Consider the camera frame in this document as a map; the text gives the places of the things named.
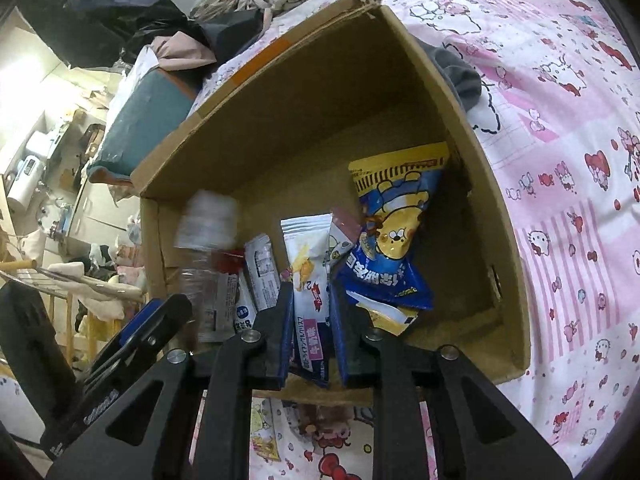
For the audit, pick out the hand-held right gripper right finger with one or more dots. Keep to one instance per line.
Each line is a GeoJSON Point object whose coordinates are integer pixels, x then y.
{"type": "Point", "coordinates": [345, 345]}

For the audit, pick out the small pink white snack packet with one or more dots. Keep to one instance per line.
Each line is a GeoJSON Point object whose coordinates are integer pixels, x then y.
{"type": "Point", "coordinates": [344, 232]}

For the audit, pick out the teal headboard cushion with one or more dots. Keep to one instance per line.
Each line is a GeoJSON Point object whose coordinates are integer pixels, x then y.
{"type": "Point", "coordinates": [145, 120]}

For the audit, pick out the grey sock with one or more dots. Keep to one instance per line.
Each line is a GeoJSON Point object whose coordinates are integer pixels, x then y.
{"type": "Point", "coordinates": [452, 77]}

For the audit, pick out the white plastic bag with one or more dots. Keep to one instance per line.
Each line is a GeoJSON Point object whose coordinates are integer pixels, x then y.
{"type": "Point", "coordinates": [132, 75]}

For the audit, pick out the small yellow snack packet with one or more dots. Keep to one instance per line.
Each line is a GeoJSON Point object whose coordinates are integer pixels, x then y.
{"type": "Point", "coordinates": [265, 435]}

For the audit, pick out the pink cloth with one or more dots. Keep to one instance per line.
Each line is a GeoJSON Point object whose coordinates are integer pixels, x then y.
{"type": "Point", "coordinates": [182, 50]}

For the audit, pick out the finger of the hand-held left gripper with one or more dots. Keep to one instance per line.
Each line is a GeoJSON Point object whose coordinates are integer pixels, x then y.
{"type": "Point", "coordinates": [132, 327]}
{"type": "Point", "coordinates": [165, 322]}

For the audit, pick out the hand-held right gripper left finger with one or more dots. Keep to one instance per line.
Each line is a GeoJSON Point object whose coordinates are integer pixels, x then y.
{"type": "Point", "coordinates": [282, 340]}

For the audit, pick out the black plastic bag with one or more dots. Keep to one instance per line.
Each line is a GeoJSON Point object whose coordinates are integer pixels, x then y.
{"type": "Point", "coordinates": [100, 15]}

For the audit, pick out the beige kitchen cabinet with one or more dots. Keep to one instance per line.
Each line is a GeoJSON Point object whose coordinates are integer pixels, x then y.
{"type": "Point", "coordinates": [100, 215]}

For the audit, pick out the black panel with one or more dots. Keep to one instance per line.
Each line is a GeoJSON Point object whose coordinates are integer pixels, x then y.
{"type": "Point", "coordinates": [30, 350]}

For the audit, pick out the brown cardboard box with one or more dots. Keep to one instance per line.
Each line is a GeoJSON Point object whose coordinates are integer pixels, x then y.
{"type": "Point", "coordinates": [300, 135]}

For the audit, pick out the brown snack packet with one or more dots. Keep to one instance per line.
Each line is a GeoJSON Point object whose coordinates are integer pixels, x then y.
{"type": "Point", "coordinates": [325, 417]}

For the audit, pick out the long white yellow-figure snack packet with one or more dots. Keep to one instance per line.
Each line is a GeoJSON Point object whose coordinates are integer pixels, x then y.
{"type": "Point", "coordinates": [307, 270]}

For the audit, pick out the orange red snack packet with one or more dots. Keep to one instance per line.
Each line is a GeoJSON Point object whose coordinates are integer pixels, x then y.
{"type": "Point", "coordinates": [230, 260]}

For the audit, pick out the dark grey cloth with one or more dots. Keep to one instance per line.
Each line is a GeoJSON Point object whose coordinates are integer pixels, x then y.
{"type": "Point", "coordinates": [235, 32]}

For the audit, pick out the beige hanging cloth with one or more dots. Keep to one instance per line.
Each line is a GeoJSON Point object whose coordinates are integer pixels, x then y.
{"type": "Point", "coordinates": [100, 290]}

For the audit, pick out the white water heater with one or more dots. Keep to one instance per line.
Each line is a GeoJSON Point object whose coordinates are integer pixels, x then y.
{"type": "Point", "coordinates": [25, 180]}

